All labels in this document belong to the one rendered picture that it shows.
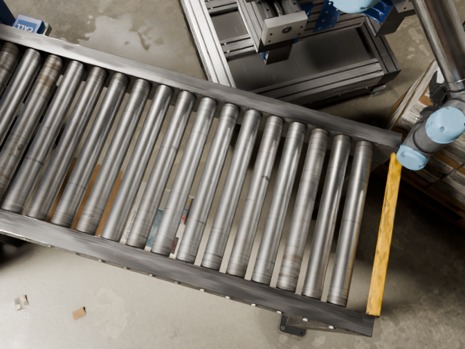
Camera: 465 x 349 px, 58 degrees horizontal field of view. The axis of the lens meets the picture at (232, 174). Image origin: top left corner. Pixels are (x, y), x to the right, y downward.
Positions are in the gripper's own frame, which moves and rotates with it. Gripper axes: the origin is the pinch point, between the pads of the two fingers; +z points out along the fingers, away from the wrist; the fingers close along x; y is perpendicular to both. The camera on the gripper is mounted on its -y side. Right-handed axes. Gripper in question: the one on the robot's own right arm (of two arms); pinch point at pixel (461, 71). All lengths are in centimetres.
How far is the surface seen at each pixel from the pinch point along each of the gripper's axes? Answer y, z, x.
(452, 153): -39.8, 3.6, -20.7
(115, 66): -6, -56, 80
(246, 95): -5, -41, 46
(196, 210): -5, -75, 37
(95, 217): -6, -92, 56
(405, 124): -39.8, 3.2, -1.2
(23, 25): -13, -59, 115
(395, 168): -3.0, -35.8, 1.1
